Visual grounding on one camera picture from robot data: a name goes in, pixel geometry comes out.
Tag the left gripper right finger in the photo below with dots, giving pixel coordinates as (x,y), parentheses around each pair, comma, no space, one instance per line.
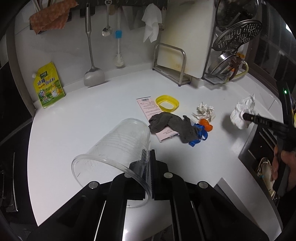
(165,184)

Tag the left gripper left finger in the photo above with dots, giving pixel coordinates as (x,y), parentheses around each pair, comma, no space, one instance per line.
(132,185)

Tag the clear plastic cup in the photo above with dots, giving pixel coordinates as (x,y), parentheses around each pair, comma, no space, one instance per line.
(112,155)

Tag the white tissue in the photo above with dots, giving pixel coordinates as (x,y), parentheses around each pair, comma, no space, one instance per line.
(245,105)

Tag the dark grey sock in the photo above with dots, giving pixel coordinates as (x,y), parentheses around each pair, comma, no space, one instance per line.
(186,131)

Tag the pink paper receipt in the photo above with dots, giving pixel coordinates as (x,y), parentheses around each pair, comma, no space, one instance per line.
(150,108)

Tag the yellow plastic ring lid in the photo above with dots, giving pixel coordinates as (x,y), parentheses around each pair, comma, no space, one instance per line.
(167,103)

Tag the printed paper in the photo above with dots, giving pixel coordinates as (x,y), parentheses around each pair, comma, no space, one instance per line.
(204,111)

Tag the black kitchen sink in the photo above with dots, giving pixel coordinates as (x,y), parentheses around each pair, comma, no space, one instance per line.
(260,143)

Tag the stack of dirty dishes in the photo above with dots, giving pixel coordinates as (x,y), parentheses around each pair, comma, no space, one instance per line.
(264,171)

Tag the steel pot lid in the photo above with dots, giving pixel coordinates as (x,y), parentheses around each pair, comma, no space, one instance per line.
(221,63)

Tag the black pot lid rack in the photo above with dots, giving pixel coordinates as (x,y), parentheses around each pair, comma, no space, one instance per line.
(238,67)

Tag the steel cutting board rack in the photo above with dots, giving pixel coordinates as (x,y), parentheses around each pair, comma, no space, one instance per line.
(170,61)

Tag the steel spatula with grey head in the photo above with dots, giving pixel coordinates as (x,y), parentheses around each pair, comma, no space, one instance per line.
(94,76)

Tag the black stove range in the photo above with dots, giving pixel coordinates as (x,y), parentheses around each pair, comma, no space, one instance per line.
(16,122)

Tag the blue white bottle brush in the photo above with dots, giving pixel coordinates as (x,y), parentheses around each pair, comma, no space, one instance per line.
(118,60)

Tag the yellow green seasoning pouch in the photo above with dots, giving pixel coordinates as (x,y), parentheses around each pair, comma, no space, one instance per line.
(47,85)

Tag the white cutting board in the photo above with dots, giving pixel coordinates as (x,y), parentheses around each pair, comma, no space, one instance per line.
(189,26)

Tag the small steel ladle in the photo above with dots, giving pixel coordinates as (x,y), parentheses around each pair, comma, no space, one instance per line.
(107,31)

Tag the white hanging cloth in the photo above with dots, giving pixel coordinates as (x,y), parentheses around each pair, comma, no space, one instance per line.
(152,18)

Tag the orange patterned dish cloth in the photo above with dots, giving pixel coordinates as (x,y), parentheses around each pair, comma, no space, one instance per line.
(53,17)

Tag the dark window frame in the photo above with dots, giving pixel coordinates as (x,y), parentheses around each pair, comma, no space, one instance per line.
(271,55)

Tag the black wall utensil rail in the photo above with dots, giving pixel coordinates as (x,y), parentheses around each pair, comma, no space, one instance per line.
(162,5)

